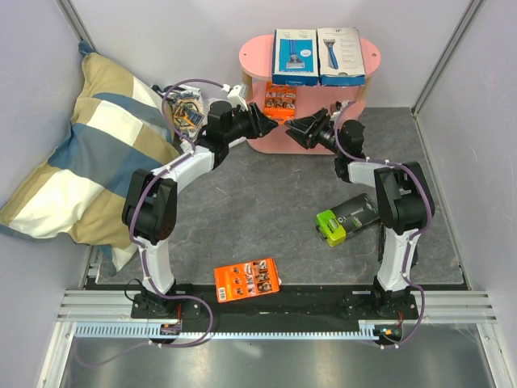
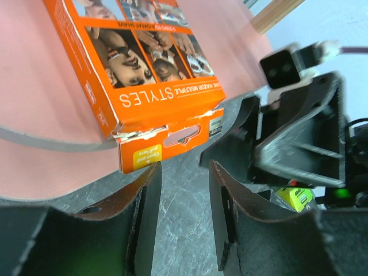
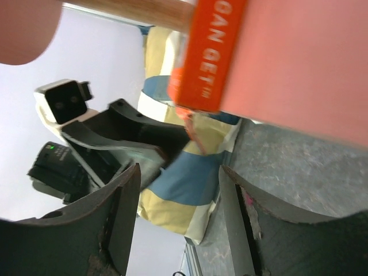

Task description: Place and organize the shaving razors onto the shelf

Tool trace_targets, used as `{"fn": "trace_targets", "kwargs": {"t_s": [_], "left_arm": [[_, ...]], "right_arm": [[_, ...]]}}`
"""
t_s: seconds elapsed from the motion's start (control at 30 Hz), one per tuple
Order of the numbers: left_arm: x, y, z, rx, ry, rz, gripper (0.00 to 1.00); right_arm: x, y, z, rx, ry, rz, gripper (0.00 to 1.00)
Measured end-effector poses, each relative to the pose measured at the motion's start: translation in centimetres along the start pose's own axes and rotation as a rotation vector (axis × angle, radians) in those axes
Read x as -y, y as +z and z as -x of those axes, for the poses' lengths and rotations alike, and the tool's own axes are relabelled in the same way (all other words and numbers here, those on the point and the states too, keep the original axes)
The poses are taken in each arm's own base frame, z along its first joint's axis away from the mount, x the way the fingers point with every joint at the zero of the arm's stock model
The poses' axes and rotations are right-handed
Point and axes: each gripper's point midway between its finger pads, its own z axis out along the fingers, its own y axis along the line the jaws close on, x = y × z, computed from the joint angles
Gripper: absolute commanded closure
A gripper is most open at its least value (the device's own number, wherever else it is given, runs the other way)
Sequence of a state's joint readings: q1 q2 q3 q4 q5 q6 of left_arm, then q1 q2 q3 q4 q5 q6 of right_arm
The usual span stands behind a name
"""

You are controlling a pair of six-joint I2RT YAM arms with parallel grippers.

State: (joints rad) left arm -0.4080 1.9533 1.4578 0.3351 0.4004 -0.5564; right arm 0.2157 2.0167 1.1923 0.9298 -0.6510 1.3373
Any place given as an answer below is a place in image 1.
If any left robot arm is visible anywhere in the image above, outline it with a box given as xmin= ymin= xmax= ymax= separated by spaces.
xmin=122 ymin=101 xmax=278 ymax=318

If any grey cable duct rail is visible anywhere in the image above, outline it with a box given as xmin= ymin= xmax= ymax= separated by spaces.
xmin=74 ymin=323 xmax=379 ymax=340

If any green black razor pack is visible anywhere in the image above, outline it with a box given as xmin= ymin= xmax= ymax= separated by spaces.
xmin=316 ymin=193 xmax=379 ymax=247

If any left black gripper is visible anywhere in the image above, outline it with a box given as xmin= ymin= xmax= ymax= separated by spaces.
xmin=225 ymin=103 xmax=279 ymax=145

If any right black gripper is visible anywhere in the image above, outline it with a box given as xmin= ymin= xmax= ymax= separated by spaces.
xmin=284 ymin=108 xmax=345 ymax=158

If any black razor box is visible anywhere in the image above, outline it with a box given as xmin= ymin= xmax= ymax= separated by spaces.
xmin=378 ymin=222 xmax=386 ymax=263

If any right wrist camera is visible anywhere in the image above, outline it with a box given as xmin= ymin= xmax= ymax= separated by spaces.
xmin=330 ymin=100 xmax=355 ymax=122

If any blue razor box clear front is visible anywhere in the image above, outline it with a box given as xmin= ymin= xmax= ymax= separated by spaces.
xmin=271 ymin=29 xmax=319 ymax=86

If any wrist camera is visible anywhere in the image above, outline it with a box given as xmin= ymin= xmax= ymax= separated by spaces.
xmin=221 ymin=84 xmax=248 ymax=111
xmin=330 ymin=100 xmax=355 ymax=122

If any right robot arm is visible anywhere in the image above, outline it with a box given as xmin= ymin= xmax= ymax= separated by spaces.
xmin=285 ymin=108 xmax=435 ymax=318

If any white blue razor box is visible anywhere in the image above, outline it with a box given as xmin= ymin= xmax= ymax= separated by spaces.
xmin=317 ymin=27 xmax=366 ymax=87

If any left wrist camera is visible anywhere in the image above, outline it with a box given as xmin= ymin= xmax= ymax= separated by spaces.
xmin=221 ymin=84 xmax=248 ymax=111

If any orange razor box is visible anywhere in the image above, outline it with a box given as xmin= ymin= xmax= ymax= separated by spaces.
xmin=263 ymin=82 xmax=296 ymax=123
xmin=214 ymin=258 xmax=281 ymax=303

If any striped blue beige pillow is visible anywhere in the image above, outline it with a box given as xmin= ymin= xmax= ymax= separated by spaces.
xmin=1 ymin=41 xmax=180 ymax=272

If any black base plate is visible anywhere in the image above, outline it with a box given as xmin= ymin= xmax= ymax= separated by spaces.
xmin=131 ymin=285 xmax=418 ymax=333

